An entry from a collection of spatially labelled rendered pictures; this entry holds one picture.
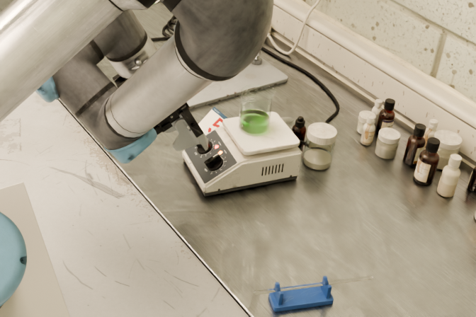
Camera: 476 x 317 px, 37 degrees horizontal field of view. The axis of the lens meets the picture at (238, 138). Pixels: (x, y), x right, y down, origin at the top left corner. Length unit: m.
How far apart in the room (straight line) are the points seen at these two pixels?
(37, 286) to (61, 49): 0.41
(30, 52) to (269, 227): 0.66
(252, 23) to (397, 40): 0.96
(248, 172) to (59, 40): 0.65
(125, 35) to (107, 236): 0.36
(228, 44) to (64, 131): 0.81
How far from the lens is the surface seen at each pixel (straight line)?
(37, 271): 1.07
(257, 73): 1.75
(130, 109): 0.98
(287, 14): 1.90
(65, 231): 1.28
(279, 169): 1.38
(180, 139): 1.25
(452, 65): 1.59
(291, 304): 1.16
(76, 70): 1.08
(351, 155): 1.52
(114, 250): 1.24
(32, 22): 0.78
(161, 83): 0.90
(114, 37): 1.11
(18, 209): 1.08
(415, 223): 1.38
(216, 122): 1.51
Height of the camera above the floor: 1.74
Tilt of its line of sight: 34 degrees down
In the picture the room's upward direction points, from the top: 6 degrees clockwise
